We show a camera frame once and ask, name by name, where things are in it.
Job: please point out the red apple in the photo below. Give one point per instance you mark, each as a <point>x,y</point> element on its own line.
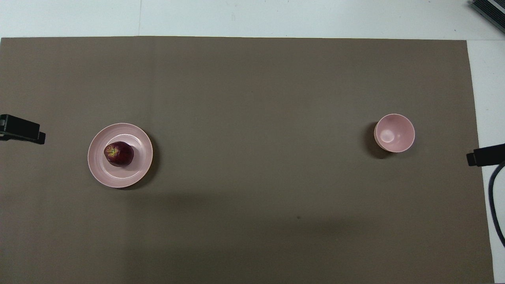
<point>119,154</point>

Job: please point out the pink plate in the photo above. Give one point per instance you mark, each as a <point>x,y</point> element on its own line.
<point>134,169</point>

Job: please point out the pink bowl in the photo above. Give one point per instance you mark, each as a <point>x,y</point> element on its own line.
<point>394,132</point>

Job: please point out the grey ribbed metal device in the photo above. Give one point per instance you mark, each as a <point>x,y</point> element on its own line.
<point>491,10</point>

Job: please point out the brown table mat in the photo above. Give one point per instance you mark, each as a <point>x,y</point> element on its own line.
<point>252,98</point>

